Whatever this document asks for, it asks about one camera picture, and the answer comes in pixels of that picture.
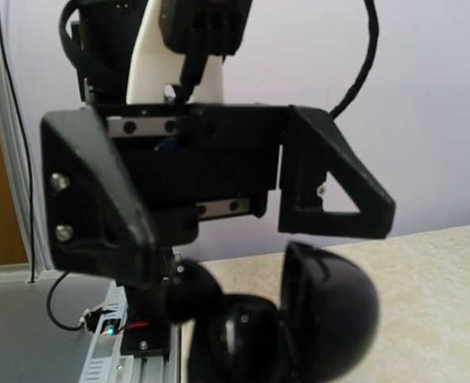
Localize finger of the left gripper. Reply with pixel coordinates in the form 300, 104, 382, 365
278, 106, 396, 239

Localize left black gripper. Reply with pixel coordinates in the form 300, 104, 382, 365
41, 105, 288, 288

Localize black earbud charging case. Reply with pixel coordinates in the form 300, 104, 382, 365
166, 241, 381, 383

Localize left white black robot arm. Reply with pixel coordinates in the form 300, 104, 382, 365
40, 1, 396, 289

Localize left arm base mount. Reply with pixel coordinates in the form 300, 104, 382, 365
114, 247, 184, 356

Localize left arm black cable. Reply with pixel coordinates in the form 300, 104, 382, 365
329, 0, 381, 120

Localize front aluminium rail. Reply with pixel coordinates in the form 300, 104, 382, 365
78, 282, 181, 383

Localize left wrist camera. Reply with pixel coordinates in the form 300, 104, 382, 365
125, 1, 252, 105

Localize left aluminium frame post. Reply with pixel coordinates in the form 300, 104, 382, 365
0, 3, 46, 283

